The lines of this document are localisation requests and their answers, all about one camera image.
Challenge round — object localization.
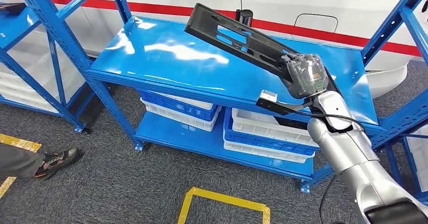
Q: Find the black stanchion post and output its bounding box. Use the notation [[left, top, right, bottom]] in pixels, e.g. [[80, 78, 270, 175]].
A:
[[235, 9, 254, 28]]

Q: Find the person's shoe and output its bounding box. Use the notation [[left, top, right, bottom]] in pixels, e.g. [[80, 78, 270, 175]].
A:
[[33, 147, 81, 180]]

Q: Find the black plastic bracket part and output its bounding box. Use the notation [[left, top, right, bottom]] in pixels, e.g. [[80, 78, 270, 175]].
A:
[[184, 3, 343, 98]]

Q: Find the black curved plastic part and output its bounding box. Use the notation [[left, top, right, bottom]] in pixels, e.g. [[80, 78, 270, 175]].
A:
[[274, 115, 310, 131]]

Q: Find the yellow floor tape square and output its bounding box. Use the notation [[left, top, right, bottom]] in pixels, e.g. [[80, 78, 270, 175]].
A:
[[177, 186, 272, 224], [0, 134, 42, 200]]

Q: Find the black hanging arm cable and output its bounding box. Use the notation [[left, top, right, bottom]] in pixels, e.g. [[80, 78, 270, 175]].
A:
[[319, 174, 340, 224]]

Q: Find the black flat plastic part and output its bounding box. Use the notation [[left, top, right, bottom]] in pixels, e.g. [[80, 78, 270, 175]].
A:
[[0, 2, 27, 15]]

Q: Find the white plastic crate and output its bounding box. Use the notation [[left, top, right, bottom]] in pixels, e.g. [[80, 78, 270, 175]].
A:
[[140, 97, 222, 132], [223, 139, 315, 164], [231, 108, 318, 148], [0, 70, 61, 114], [160, 93, 215, 111], [406, 127, 428, 191], [5, 35, 87, 96]]

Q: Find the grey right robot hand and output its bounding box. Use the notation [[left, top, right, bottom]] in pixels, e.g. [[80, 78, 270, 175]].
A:
[[281, 52, 330, 100]]

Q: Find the blue metal shelf rack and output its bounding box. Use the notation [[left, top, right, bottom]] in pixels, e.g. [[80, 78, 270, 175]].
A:
[[12, 0, 428, 194], [384, 125, 428, 206], [0, 2, 94, 135]]

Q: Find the blue plastic crate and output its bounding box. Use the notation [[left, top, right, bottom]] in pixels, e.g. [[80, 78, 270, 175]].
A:
[[223, 108, 318, 157], [138, 90, 222, 122]]

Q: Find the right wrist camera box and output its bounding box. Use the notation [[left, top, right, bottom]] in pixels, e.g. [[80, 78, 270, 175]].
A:
[[255, 89, 313, 116]]

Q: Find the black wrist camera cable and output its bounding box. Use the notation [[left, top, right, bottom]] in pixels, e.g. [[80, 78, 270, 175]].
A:
[[294, 110, 367, 133]]

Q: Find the person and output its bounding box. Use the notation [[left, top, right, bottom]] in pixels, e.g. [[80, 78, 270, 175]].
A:
[[0, 144, 81, 180]]

